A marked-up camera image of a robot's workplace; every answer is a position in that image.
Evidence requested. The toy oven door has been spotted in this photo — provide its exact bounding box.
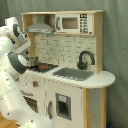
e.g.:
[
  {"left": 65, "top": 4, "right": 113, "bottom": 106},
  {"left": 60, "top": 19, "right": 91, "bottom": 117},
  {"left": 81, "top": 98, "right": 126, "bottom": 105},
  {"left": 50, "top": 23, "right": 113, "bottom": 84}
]
[{"left": 21, "top": 91, "right": 38, "bottom": 112}]

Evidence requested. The grey backdrop curtain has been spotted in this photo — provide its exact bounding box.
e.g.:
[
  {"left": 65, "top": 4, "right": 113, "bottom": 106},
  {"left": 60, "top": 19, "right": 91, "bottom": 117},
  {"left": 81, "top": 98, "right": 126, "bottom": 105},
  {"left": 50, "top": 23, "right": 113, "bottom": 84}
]
[{"left": 0, "top": 0, "right": 128, "bottom": 128}]

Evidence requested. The black toy faucet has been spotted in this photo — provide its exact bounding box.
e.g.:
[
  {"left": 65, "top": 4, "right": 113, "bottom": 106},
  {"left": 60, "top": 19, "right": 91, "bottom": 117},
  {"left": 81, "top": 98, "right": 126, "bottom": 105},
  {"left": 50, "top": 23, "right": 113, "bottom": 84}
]
[{"left": 76, "top": 50, "right": 96, "bottom": 71}]

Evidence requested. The black toy stovetop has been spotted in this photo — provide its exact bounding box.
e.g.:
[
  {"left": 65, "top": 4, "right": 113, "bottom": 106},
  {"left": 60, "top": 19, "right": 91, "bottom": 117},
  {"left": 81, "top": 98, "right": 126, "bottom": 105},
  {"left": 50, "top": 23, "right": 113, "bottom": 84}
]
[{"left": 29, "top": 63, "right": 57, "bottom": 73}]

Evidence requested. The small silver toy pot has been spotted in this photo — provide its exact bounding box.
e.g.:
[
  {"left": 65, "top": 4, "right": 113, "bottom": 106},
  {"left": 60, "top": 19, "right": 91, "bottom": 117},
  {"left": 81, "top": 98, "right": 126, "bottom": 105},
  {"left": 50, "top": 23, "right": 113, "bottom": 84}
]
[{"left": 27, "top": 57, "right": 39, "bottom": 67}]

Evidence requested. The toy dishwasher cabinet door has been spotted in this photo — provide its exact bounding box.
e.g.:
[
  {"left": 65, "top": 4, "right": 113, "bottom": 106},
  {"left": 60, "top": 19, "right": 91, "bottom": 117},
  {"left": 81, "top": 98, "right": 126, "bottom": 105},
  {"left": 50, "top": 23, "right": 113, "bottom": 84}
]
[{"left": 44, "top": 87, "right": 84, "bottom": 128}]

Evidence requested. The white toy microwave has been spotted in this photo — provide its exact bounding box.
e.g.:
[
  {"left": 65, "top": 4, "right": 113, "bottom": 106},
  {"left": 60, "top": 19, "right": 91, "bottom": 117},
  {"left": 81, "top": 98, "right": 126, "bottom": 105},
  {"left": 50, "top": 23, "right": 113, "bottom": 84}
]
[{"left": 56, "top": 14, "right": 93, "bottom": 34}]

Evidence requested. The grey toy sink basin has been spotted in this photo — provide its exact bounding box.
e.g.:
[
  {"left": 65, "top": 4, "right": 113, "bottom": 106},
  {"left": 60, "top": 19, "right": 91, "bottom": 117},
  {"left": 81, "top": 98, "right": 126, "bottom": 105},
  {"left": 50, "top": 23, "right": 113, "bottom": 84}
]
[{"left": 53, "top": 67, "right": 93, "bottom": 81}]

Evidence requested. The grey toy range hood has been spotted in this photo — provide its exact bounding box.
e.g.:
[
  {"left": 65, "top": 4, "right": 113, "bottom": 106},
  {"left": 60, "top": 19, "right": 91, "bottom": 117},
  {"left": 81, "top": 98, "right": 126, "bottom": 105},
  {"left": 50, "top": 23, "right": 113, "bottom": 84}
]
[{"left": 26, "top": 15, "right": 54, "bottom": 34}]

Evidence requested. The white wooden toy kitchen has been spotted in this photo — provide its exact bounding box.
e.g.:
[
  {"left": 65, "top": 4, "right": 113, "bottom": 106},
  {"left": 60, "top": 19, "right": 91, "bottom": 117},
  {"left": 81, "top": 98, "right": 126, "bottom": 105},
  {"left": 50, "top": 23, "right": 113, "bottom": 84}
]
[{"left": 18, "top": 10, "right": 115, "bottom": 128}]

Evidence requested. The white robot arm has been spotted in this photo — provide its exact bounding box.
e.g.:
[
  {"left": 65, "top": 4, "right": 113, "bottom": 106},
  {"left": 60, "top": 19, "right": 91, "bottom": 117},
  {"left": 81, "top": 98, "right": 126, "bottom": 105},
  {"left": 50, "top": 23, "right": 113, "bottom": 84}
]
[{"left": 0, "top": 17, "right": 54, "bottom": 128}]

